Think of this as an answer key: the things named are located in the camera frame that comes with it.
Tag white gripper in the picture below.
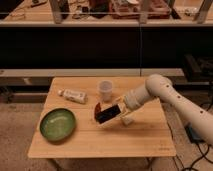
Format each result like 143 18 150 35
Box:
100 97 130 127

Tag black rectangular eraser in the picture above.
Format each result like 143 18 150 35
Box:
95 105 121 124

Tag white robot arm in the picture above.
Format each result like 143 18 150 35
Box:
95 74 213 146

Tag green ceramic bowl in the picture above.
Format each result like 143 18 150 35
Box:
39 108 76 142

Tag dark red chili pepper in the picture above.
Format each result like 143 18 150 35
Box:
94 102 101 120

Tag small beige block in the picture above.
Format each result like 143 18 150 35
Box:
121 117 134 126

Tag white tube with label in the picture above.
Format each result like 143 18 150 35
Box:
58 89 87 104

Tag wooden table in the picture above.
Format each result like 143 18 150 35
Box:
28 77 176 159

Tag black box on floor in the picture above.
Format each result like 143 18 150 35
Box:
185 125 204 143

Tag red tray on shelf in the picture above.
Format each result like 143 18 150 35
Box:
109 0 171 19

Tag long background shelf bench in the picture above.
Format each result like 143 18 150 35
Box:
0 68 184 78

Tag black floor cables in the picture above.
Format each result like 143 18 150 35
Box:
173 96 213 171

